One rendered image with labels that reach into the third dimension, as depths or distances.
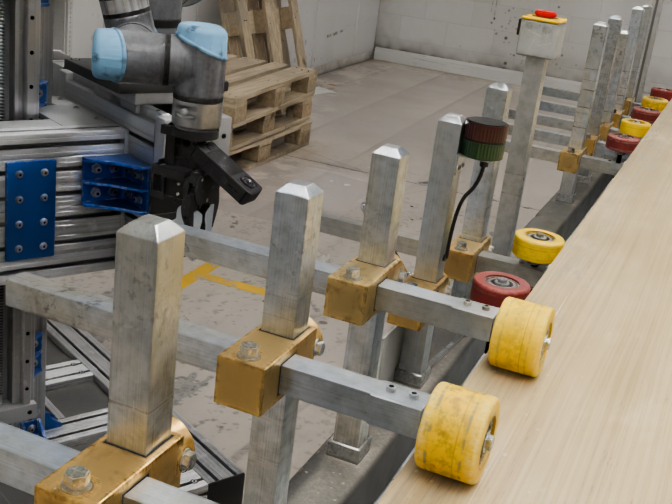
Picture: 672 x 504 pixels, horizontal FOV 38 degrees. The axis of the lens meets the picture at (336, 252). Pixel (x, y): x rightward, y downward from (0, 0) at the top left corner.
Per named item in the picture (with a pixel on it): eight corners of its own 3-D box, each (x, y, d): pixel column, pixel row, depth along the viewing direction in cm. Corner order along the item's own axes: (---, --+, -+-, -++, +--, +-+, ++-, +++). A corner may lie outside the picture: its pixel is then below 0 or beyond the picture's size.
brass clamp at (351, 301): (317, 314, 112) (322, 274, 111) (361, 280, 124) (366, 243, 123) (366, 328, 110) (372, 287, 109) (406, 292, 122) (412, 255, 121)
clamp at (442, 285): (385, 323, 138) (390, 290, 136) (416, 294, 150) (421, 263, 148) (423, 333, 136) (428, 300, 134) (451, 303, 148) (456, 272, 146)
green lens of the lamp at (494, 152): (454, 154, 133) (457, 139, 132) (466, 147, 139) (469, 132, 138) (496, 163, 131) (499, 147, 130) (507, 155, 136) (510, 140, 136)
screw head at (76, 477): (54, 488, 67) (54, 473, 66) (73, 474, 68) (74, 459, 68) (79, 498, 66) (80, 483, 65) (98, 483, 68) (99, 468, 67)
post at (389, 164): (324, 498, 128) (372, 145, 112) (335, 485, 131) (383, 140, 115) (348, 507, 127) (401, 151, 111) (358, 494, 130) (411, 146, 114)
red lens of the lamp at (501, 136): (457, 136, 132) (460, 121, 132) (469, 130, 138) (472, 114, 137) (500, 145, 130) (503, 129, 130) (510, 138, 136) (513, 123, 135)
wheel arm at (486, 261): (298, 231, 172) (301, 208, 170) (306, 227, 175) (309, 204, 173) (539, 294, 157) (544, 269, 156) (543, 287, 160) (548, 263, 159)
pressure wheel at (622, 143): (619, 174, 253) (628, 131, 249) (636, 183, 246) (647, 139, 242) (592, 173, 250) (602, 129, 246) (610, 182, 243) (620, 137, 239)
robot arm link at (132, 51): (94, 70, 149) (167, 77, 151) (89, 85, 139) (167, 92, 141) (96, 18, 146) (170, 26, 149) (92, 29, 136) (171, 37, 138)
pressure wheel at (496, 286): (453, 355, 136) (467, 279, 132) (469, 335, 143) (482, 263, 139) (509, 371, 133) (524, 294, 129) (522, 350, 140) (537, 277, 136)
